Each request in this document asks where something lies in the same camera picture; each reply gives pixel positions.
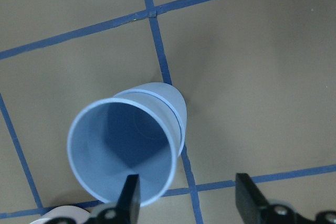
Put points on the blue cup standing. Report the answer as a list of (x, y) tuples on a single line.
[(168, 95)]

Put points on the blue cup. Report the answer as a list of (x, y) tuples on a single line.
[(114, 138), (168, 95)]

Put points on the pink bowl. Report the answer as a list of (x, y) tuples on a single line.
[(79, 215)]

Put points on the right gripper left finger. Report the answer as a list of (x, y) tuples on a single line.
[(127, 208)]

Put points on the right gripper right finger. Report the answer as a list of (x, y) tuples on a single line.
[(253, 206)]

